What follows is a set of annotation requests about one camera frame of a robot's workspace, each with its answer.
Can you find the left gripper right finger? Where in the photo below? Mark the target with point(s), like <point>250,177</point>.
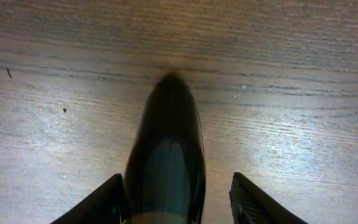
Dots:
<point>251,205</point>

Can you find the dark bottle white cap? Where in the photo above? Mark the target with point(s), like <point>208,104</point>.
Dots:
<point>165,177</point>

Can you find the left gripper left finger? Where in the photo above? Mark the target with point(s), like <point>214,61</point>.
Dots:
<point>106,204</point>

